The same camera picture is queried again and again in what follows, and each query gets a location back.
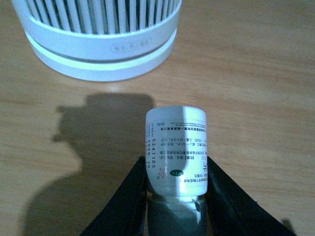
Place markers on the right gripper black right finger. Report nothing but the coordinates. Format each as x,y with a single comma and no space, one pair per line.
233,212

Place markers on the white medicine bottle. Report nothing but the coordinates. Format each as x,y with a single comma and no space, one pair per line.
176,166

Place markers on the white cylindrical air purifier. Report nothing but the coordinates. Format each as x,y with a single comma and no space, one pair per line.
100,40

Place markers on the wooden nightstand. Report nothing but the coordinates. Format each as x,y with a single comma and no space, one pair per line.
66,144

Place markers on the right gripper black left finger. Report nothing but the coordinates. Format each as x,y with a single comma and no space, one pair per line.
124,215

